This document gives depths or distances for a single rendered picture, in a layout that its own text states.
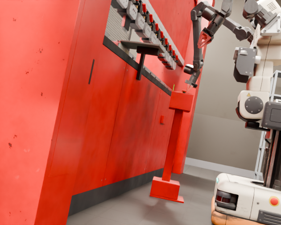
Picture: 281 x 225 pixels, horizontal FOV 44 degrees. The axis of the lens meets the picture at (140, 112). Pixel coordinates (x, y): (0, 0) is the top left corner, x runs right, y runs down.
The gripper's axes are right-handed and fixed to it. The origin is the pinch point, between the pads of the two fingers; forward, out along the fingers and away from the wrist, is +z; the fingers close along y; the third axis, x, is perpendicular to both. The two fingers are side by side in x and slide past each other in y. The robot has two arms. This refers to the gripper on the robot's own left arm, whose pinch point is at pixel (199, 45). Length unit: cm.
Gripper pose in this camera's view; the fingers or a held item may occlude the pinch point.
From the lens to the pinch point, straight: 203.3
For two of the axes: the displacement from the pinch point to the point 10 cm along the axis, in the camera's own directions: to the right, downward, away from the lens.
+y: -2.0, -0.8, -9.8
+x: 7.7, 6.0, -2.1
